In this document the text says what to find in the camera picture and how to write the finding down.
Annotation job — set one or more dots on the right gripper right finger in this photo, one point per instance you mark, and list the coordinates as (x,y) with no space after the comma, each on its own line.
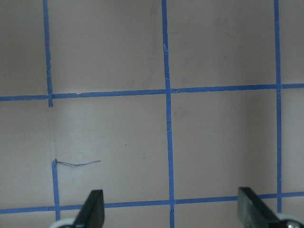
(253,212)

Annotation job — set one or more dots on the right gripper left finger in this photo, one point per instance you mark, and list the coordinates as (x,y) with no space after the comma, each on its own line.
(92,213)

